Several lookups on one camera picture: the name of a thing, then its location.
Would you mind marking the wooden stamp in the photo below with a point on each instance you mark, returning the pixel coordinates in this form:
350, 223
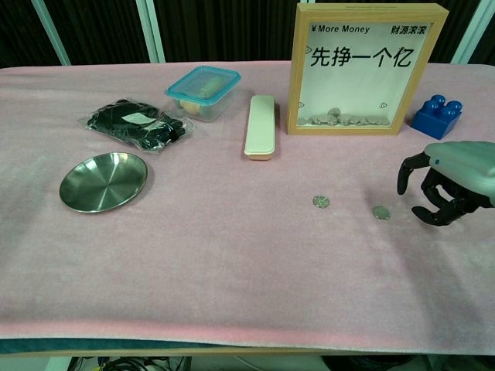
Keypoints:
207, 88

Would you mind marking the blue toy building brick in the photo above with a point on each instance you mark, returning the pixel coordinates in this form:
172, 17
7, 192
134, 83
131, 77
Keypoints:
437, 118

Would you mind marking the teal underlay cloth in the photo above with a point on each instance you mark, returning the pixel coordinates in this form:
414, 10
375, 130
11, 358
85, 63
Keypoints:
96, 345

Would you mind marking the black items plastic bag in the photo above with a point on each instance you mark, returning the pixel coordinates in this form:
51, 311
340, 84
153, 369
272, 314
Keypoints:
131, 123

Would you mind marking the white pink pencil case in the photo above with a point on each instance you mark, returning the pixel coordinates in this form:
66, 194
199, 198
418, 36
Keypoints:
261, 127

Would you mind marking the wooden money box frame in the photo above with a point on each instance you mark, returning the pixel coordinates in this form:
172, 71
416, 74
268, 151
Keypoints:
295, 77

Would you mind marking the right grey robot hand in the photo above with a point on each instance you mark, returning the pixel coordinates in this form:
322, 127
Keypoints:
460, 162

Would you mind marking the black pleated curtain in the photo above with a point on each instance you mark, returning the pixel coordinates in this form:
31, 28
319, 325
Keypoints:
224, 27

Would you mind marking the silver coin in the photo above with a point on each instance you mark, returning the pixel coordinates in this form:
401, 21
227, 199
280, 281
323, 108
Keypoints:
321, 201
381, 213

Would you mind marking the round steel plate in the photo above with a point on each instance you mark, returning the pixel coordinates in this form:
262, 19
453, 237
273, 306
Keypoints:
103, 182

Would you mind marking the pink tablecloth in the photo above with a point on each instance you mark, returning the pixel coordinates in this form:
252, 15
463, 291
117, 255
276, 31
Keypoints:
232, 251

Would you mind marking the pile of silver coins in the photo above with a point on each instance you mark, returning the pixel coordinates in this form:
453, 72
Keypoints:
344, 120

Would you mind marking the clear container teal lid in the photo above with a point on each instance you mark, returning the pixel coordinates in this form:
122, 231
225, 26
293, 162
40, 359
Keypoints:
201, 87

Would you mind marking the white frame post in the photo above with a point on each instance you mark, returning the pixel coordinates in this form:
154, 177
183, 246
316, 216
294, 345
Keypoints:
52, 31
154, 31
475, 35

